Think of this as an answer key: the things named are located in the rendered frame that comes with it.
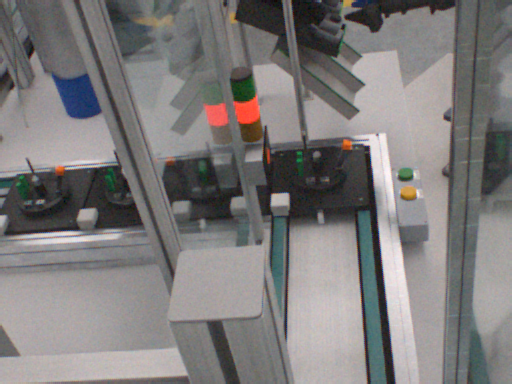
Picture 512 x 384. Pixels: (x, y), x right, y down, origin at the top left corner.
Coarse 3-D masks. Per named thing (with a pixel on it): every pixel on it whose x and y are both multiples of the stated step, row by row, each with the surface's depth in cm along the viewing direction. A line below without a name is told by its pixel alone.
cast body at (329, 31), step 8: (328, 16) 180; (336, 16) 179; (312, 24) 183; (320, 24) 182; (328, 24) 178; (336, 24) 178; (312, 32) 183; (320, 32) 181; (328, 32) 180; (336, 32) 179; (320, 40) 182; (328, 40) 181; (336, 40) 180
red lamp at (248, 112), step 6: (234, 102) 141; (252, 102) 141; (240, 108) 141; (246, 108) 141; (252, 108) 141; (258, 108) 143; (240, 114) 142; (246, 114) 142; (252, 114) 142; (258, 114) 144; (240, 120) 143; (246, 120) 143; (252, 120) 143
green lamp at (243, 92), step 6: (252, 78) 138; (234, 84) 137; (240, 84) 137; (246, 84) 137; (252, 84) 139; (234, 90) 139; (240, 90) 138; (246, 90) 138; (252, 90) 139; (234, 96) 140; (240, 96) 139; (246, 96) 139; (252, 96) 140; (240, 102) 140; (246, 102) 140
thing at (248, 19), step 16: (240, 0) 175; (256, 0) 174; (272, 0) 187; (304, 0) 185; (240, 16) 178; (256, 16) 177; (272, 16) 176; (304, 16) 188; (320, 16) 187; (272, 32) 179; (304, 32) 183; (320, 48) 179; (336, 48) 181
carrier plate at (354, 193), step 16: (352, 144) 187; (288, 160) 187; (352, 160) 182; (288, 176) 182; (352, 176) 178; (272, 192) 178; (288, 192) 177; (336, 192) 174; (352, 192) 173; (368, 192) 173; (304, 208) 172; (320, 208) 171; (336, 208) 171; (352, 208) 171; (368, 208) 170
